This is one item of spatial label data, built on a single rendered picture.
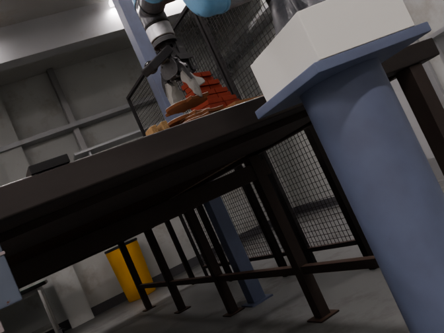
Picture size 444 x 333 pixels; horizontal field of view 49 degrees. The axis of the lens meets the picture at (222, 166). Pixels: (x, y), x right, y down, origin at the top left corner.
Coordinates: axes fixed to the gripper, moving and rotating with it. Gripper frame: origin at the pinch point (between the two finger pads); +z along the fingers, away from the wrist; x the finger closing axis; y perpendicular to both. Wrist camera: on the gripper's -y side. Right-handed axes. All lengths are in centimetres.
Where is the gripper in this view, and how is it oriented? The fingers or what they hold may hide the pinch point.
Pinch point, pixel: (186, 104)
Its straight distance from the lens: 138.7
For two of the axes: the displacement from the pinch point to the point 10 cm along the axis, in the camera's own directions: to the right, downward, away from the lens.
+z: 4.1, 9.1, -0.6
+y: 6.5, -2.5, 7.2
